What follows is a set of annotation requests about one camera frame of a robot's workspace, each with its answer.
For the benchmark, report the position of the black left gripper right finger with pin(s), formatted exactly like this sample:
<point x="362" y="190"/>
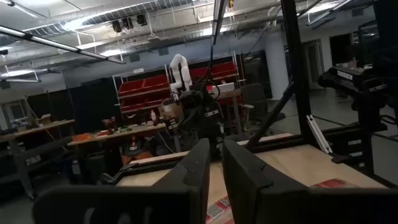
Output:
<point x="248" y="186"/>

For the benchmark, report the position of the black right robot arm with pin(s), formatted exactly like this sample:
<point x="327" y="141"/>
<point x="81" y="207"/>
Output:
<point x="357" y="81"/>

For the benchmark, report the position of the white aluminium bar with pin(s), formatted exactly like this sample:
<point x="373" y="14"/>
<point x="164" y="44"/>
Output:
<point x="318" y="133"/>

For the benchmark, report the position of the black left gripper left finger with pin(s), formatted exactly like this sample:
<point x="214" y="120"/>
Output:
<point x="186" y="186"/>

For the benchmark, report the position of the red popcorn bag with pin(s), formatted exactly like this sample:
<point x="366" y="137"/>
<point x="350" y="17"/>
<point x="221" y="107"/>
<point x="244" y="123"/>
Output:
<point x="332" y="183"/>
<point x="217" y="211"/>

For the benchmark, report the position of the wooden workbench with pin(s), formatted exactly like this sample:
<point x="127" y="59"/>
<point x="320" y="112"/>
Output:
<point x="37" y="127"/>
<point x="124" y="133"/>

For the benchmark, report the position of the black office chair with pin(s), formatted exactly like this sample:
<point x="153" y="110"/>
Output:
<point x="256" y="99"/>

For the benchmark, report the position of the shelf with red bins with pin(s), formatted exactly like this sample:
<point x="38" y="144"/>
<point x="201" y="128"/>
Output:
<point x="143" y="90"/>

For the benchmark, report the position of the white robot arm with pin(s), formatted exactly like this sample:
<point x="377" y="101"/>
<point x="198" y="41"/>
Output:
<point x="182" y="71"/>

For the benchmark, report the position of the ceiling light bar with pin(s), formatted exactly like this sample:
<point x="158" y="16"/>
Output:
<point x="62" y="46"/>

